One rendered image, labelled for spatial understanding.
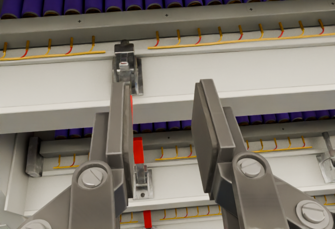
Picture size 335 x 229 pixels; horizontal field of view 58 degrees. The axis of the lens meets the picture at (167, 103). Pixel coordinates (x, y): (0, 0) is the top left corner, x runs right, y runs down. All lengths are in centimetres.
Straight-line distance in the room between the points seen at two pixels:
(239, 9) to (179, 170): 23
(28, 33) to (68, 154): 20
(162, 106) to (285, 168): 25
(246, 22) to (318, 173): 26
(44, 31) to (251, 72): 20
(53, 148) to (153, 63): 21
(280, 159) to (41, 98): 33
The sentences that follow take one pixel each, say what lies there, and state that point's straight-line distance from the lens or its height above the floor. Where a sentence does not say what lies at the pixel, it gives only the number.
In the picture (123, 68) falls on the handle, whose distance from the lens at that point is 26.
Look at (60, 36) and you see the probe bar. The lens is 31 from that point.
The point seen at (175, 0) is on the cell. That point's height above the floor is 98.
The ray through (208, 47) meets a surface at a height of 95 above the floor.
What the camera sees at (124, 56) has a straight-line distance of 26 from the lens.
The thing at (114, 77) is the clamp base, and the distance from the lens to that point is 26.
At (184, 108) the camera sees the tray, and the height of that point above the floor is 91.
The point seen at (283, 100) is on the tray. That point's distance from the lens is 31.
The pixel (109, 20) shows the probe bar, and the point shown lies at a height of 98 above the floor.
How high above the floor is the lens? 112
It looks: 45 degrees down
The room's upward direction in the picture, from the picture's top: 1 degrees counter-clockwise
